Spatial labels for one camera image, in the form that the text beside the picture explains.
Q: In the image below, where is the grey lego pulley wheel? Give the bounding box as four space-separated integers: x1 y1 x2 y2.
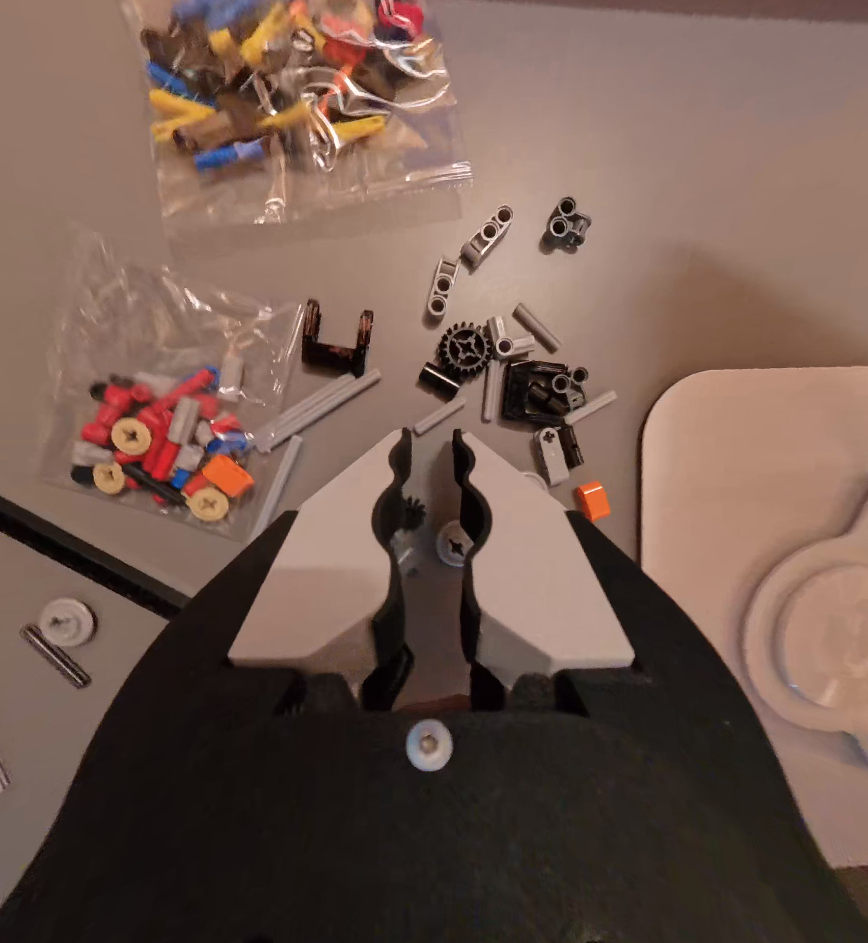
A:
435 519 475 567
38 597 98 648

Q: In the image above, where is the bundle of grey lego axles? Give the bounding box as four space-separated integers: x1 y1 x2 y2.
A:
253 367 384 455

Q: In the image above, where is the long black lego beam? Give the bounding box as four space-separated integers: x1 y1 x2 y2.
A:
0 482 189 617

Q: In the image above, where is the bag of yellow blue pins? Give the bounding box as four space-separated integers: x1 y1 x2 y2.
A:
120 0 476 238

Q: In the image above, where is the grey lego pin connector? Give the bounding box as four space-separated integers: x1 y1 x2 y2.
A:
461 205 515 268
424 255 461 326

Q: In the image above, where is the black lego u bracket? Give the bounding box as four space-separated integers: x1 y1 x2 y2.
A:
300 298 375 379

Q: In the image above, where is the orange lego piece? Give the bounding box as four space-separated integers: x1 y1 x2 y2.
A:
201 454 257 500
571 480 614 523

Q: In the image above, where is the bag of red lego pins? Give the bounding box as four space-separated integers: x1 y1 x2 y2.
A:
40 221 307 543

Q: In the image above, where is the long grey lego axle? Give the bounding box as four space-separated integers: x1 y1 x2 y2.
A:
245 434 304 543

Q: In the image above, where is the white rounded board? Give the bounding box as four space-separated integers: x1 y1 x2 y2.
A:
639 364 868 871

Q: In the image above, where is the grey lego liftarm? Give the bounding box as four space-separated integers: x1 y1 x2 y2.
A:
533 426 572 488

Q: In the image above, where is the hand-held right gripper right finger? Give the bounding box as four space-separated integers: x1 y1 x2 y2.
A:
453 429 635 690

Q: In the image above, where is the dark grey double connector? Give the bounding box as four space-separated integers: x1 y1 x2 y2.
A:
547 196 593 252

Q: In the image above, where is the black lego block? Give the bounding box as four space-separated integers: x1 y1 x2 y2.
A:
499 358 590 429

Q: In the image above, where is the dark grey lego axle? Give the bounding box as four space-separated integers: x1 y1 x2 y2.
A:
19 624 93 691

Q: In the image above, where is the grey lego cross connector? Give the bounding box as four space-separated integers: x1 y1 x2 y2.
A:
486 316 537 361

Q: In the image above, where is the short grey lego axle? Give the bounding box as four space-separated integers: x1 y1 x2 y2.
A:
412 395 469 436
480 358 506 424
512 303 562 354
562 389 618 427

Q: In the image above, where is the black lego cylinder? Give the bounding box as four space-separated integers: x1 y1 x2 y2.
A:
417 361 461 403

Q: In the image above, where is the white round disc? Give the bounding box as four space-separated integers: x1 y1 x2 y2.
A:
741 470 868 783

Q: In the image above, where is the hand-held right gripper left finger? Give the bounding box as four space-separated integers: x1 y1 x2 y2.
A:
228 429 414 708

